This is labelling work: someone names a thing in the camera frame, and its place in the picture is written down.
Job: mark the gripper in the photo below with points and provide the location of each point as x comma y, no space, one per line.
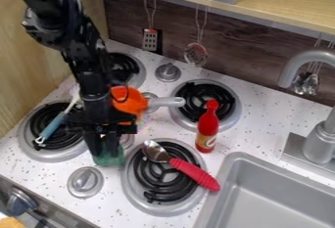
99,119

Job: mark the green toy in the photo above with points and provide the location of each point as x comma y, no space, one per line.
110,160

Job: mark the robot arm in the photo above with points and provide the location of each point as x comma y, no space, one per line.
65,26

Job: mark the orange pot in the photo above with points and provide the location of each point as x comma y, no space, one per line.
131,100

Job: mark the blue dish brush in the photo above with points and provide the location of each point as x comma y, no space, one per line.
51,127

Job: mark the toy stove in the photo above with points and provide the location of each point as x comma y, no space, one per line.
174,179

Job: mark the red bottle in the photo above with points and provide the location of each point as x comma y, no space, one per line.
208,127

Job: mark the hanging silver grater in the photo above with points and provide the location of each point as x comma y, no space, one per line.
150,39

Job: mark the yellow toy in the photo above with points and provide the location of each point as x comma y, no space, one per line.
9,222

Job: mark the hanging silver strainer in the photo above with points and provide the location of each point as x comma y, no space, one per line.
196,54

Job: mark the toy sink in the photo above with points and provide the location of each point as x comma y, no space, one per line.
270,196

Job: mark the tap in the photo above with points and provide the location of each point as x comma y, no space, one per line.
316,134

